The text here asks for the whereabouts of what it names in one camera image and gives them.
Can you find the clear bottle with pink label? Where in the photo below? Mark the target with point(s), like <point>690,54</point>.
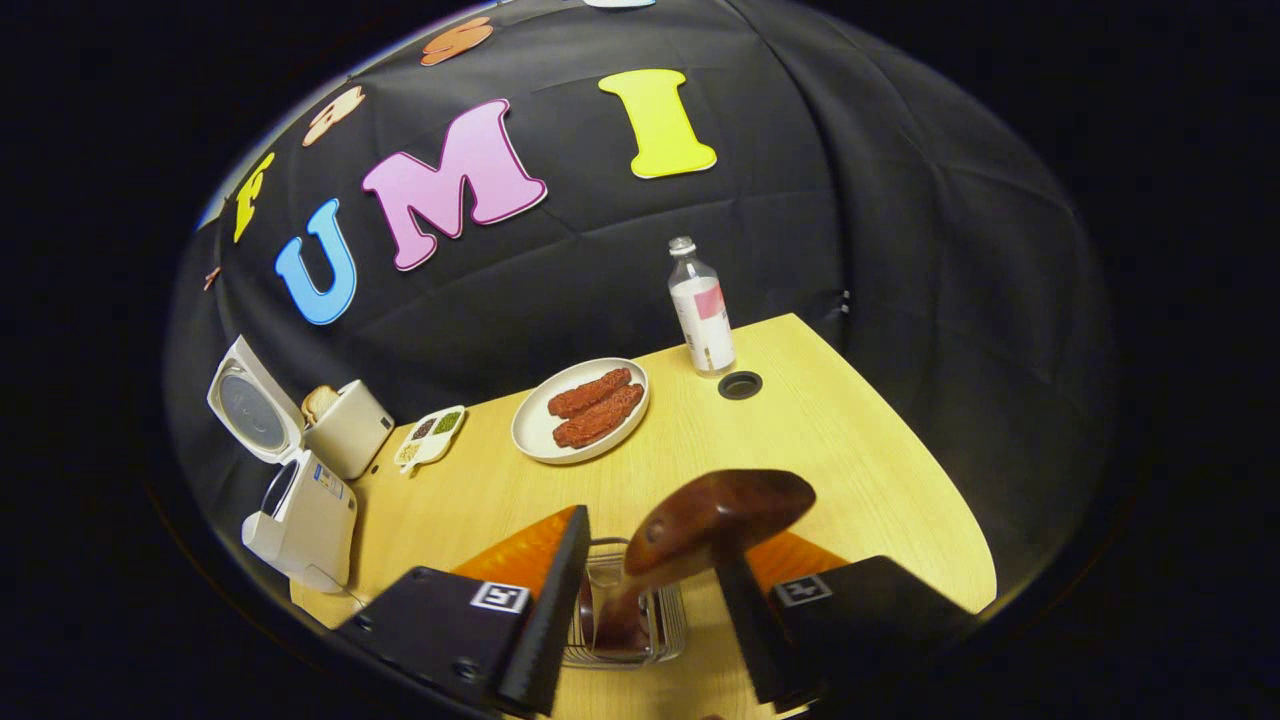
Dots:
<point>703,320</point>

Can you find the black backdrop cloth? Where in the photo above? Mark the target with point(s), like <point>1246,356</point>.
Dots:
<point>900,250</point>

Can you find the white round plate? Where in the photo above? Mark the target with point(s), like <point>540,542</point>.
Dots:
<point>535,435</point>

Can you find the copper cloth clip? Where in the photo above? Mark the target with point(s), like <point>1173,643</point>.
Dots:
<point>211,279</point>

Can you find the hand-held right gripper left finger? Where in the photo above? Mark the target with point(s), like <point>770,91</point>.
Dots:
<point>545,620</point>

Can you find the white divided grain dish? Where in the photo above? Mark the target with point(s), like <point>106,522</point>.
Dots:
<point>430,440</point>

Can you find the white toaster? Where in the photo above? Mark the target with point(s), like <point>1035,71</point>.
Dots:
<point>355,430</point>

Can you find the toasted bread slice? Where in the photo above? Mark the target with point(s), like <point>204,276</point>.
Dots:
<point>320,402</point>

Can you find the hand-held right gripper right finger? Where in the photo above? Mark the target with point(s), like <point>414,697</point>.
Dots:
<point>760,640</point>

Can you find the brown wooden spoon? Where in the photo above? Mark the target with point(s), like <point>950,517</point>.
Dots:
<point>720,510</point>

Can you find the white rice cooker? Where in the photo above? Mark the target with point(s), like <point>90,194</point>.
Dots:
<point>310,520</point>

